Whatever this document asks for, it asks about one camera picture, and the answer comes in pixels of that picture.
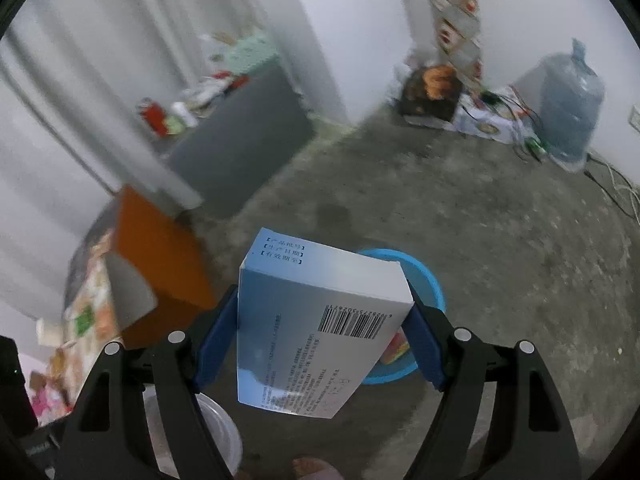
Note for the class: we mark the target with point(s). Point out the grey cabinet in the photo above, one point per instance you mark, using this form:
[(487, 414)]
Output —
[(240, 150)]

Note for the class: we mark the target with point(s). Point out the person's bare foot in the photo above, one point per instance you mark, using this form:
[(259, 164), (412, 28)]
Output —
[(315, 470)]

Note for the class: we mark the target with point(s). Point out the small white bottle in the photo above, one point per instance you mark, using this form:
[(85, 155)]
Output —
[(184, 115)]

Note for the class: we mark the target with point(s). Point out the red yellow wrapper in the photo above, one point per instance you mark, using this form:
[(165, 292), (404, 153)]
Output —
[(395, 350)]

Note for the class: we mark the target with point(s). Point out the flat printed cardboard box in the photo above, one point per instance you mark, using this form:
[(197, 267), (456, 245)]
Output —
[(485, 122)]

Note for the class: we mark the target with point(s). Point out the white wall socket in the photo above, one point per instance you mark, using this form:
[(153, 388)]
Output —
[(635, 119)]

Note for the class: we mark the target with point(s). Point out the pink packet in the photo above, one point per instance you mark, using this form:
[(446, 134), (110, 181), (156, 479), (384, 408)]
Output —
[(45, 400)]

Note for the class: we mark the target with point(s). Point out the dark printed box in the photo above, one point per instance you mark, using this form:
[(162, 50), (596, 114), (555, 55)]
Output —
[(420, 97)]

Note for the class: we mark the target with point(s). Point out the large clear water jug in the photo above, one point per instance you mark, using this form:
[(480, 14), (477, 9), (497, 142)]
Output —
[(570, 105)]

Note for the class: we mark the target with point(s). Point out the red thermos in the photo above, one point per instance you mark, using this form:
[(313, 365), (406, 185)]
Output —
[(152, 116)]

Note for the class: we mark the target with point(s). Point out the blue white medicine box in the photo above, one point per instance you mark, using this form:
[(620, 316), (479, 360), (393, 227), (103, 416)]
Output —
[(310, 320)]

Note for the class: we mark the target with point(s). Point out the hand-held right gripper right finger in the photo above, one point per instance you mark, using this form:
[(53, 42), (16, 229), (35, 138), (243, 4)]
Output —
[(425, 350)]

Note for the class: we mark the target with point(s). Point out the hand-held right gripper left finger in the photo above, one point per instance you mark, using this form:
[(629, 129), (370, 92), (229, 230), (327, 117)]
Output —
[(215, 340)]

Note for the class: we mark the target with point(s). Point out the green woven basket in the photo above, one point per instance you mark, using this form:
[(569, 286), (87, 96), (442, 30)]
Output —
[(252, 52)]

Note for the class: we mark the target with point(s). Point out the white power strip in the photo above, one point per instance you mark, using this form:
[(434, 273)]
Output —
[(215, 88)]

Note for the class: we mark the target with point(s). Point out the white round container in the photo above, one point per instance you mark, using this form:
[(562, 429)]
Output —
[(220, 435)]

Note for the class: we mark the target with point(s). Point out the white curtain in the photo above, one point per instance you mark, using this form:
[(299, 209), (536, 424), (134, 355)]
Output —
[(125, 35)]

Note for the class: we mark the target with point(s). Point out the pale green packet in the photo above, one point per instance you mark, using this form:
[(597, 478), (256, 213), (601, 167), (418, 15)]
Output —
[(175, 125)]

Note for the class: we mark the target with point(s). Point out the blue plastic waste basket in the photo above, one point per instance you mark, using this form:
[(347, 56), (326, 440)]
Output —
[(427, 282)]

